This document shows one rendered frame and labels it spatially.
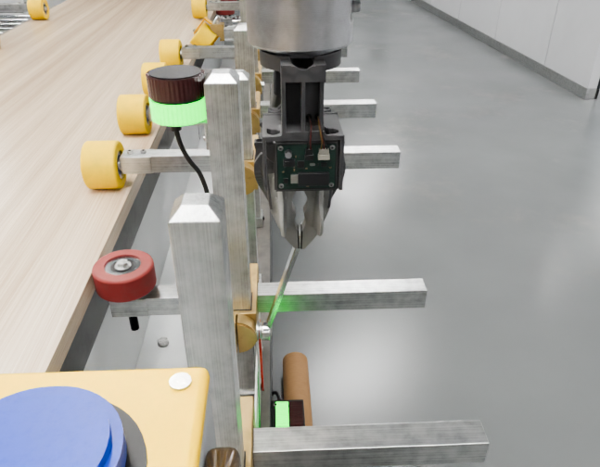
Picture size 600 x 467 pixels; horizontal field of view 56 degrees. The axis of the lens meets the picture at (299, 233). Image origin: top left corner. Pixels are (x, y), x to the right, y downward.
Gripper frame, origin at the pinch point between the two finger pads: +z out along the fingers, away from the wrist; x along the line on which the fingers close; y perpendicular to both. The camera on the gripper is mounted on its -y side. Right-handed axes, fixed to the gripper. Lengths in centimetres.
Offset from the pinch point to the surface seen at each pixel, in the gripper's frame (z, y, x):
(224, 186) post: -3.2, -5.4, -8.1
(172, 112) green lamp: -12.3, -4.0, -12.7
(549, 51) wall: 76, -413, 226
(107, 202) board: 11.2, -30.4, -29.8
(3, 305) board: 11.5, -4.1, -36.0
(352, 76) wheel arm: 6, -85, 17
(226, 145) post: -8.1, -5.3, -7.6
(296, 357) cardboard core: 93, -80, 3
